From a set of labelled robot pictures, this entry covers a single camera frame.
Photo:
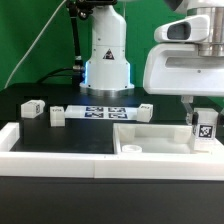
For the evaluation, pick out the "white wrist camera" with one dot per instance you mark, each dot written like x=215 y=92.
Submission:
x=192 y=29

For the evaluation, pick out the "white tag plate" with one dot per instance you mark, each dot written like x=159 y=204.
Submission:
x=101 y=112

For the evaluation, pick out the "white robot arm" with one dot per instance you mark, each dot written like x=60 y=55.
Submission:
x=108 y=71

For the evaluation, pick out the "white U-shaped fence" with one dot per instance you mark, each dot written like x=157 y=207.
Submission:
x=117 y=166

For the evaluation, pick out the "white square tabletop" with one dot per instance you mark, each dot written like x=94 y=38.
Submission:
x=161 y=139

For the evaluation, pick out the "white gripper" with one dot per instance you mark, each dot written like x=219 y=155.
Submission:
x=177 y=69

